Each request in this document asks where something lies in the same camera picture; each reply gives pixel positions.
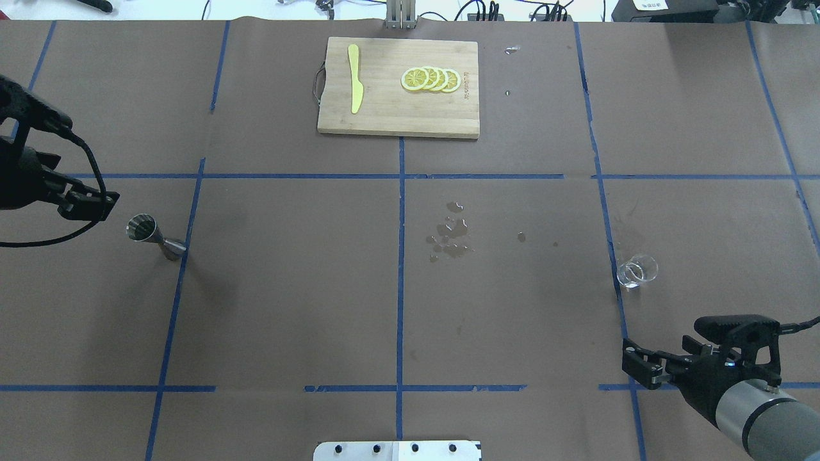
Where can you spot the bamboo cutting board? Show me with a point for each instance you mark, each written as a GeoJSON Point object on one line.
{"type": "Point", "coordinates": [387, 108]}

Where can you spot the aluminium frame post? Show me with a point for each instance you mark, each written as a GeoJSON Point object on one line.
{"type": "Point", "coordinates": [401, 14]}

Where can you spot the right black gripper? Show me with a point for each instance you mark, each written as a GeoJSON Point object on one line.
{"type": "Point", "coordinates": [699, 380]}

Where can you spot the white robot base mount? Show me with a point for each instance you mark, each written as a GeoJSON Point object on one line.
{"type": "Point", "coordinates": [399, 450]}

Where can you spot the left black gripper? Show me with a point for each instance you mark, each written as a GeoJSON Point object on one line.
{"type": "Point", "coordinates": [20, 177]}

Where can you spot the steel double jigger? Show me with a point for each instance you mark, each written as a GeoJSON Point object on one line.
{"type": "Point", "coordinates": [144, 228]}

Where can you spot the yellow plastic knife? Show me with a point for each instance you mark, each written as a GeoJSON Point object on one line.
{"type": "Point", "coordinates": [357, 87]}

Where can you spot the clear glass measuring cup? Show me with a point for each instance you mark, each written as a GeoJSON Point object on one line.
{"type": "Point", "coordinates": [637, 271]}

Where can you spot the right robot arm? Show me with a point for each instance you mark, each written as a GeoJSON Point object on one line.
{"type": "Point", "coordinates": [765, 421]}

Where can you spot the lemon slice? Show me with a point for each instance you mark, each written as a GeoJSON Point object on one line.
{"type": "Point", "coordinates": [453, 81]}
{"type": "Point", "coordinates": [443, 79]}
{"type": "Point", "coordinates": [432, 77]}
{"type": "Point", "coordinates": [414, 79]}

